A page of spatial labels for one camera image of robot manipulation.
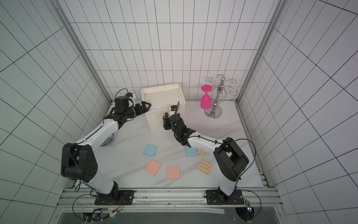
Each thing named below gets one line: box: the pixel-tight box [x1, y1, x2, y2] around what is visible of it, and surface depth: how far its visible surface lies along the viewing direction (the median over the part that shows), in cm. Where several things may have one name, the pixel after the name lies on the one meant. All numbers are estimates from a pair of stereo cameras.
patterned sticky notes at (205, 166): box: [197, 158, 214, 175], surface depth 85 cm
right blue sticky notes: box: [184, 145, 199, 157], surface depth 91 cm
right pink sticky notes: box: [166, 165, 181, 180], surface depth 83 cm
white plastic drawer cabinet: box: [141, 83, 186, 134], surface depth 90 cm
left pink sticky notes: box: [144, 158, 162, 176], surface depth 85 cm
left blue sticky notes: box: [142, 143, 159, 157], surface depth 92 cm
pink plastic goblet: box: [200, 84, 213, 110], surface depth 97 cm
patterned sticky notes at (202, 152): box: [197, 147, 210, 156], surface depth 91 cm
